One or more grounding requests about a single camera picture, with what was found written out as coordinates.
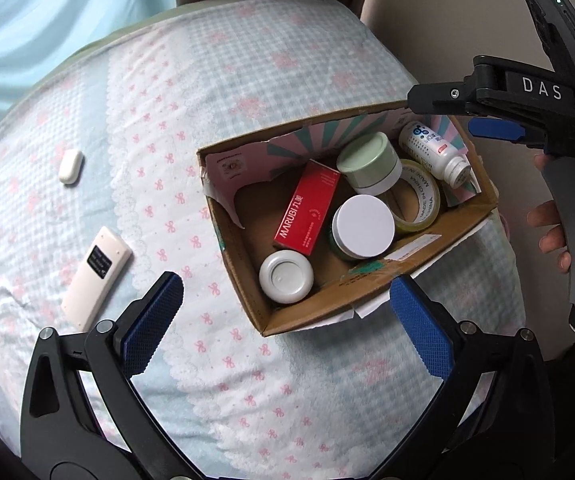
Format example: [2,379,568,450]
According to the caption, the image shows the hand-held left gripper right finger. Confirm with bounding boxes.
[370,274,554,480]

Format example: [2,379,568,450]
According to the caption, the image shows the light blue hanging cloth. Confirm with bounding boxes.
[0,0,178,143]

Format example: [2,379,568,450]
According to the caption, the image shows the white plastic bottle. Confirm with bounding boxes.
[398,120,472,188]

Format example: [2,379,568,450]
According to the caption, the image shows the jar with pale green lid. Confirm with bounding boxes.
[336,132,403,196]

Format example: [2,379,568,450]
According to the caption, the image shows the person's right hand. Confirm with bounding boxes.
[534,154,573,275]

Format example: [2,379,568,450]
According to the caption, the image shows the patterned cardboard box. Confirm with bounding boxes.
[196,100,499,337]

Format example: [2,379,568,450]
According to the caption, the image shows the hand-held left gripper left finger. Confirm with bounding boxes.
[20,271,203,480]

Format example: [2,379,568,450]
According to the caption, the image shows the small white jar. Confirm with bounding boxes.
[259,250,315,305]

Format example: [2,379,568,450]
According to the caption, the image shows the red carton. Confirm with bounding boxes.
[272,159,342,257]

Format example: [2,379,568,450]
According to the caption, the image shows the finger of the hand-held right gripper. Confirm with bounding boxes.
[406,84,474,117]
[469,119,527,144]

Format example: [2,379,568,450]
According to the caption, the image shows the green jar with white lid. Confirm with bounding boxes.
[330,194,397,262]

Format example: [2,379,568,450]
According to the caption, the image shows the white remote control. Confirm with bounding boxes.
[62,226,133,332]

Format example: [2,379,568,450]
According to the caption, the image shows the small white oval case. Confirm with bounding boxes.
[58,148,85,187]

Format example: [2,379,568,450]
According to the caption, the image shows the clear tape roll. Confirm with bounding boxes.
[390,159,441,235]

